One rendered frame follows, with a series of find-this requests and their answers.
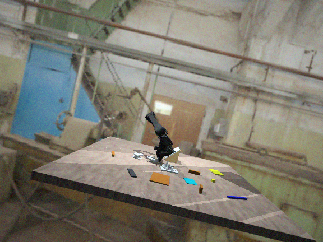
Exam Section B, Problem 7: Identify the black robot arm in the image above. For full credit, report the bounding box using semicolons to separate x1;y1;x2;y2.
145;112;175;155

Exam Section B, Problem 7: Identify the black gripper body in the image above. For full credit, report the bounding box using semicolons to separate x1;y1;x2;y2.
154;142;169;157

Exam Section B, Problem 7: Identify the dark grey flat bar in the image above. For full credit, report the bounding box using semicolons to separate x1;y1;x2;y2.
127;168;137;178

